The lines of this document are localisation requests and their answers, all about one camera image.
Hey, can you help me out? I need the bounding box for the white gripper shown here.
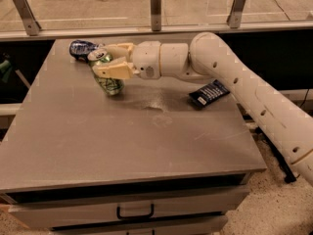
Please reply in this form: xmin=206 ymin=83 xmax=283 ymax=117
xmin=92 ymin=41 xmax=160 ymax=79

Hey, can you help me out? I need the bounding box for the green soda can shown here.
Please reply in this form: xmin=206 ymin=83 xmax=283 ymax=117
xmin=87 ymin=49 xmax=124 ymax=96

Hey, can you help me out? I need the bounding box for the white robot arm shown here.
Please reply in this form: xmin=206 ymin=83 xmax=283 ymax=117
xmin=88 ymin=32 xmax=313 ymax=184

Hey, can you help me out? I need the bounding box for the blue soda can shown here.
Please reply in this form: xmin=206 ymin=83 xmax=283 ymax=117
xmin=69 ymin=40 xmax=99 ymax=62

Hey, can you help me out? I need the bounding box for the dark blue snack packet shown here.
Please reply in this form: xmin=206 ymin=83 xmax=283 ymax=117
xmin=189 ymin=79 xmax=230 ymax=108

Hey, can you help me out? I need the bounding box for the green object at left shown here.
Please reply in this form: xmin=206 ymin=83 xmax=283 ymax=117
xmin=0 ymin=60 xmax=13 ymax=83

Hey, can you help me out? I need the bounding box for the upper grey drawer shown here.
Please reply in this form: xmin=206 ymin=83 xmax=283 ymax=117
xmin=9 ymin=185 xmax=249 ymax=228

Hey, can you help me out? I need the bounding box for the grey drawer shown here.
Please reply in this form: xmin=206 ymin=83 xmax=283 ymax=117
xmin=9 ymin=185 xmax=249 ymax=228
xmin=52 ymin=215 xmax=228 ymax=235

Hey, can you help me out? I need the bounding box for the lower grey drawer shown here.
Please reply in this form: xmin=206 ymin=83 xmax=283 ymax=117
xmin=52 ymin=215 xmax=228 ymax=235

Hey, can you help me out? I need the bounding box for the black stand leg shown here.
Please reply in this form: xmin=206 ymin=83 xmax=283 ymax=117
xmin=255 ymin=127 xmax=296 ymax=184

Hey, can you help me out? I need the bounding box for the middle metal rail bracket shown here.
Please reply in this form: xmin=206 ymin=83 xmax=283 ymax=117
xmin=150 ymin=0 xmax=161 ymax=31

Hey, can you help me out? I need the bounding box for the metal rail bracket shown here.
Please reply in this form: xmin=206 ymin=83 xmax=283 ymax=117
xmin=150 ymin=0 xmax=161 ymax=31
xmin=227 ymin=0 xmax=246 ymax=28
xmin=13 ymin=0 xmax=41 ymax=36

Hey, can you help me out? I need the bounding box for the left metal rail bracket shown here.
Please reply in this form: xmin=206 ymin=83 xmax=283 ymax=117
xmin=13 ymin=0 xmax=41 ymax=36

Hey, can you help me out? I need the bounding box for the right metal rail bracket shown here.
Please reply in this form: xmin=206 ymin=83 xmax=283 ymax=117
xmin=227 ymin=0 xmax=246 ymax=28

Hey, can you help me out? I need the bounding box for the black upper drawer handle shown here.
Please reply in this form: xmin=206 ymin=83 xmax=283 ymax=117
xmin=115 ymin=204 xmax=155 ymax=220

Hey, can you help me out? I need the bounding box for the grey horizontal window rail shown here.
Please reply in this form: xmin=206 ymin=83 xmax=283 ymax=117
xmin=0 ymin=21 xmax=313 ymax=42

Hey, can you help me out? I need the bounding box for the black floor cable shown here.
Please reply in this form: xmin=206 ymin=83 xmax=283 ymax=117
xmin=298 ymin=88 xmax=311 ymax=110

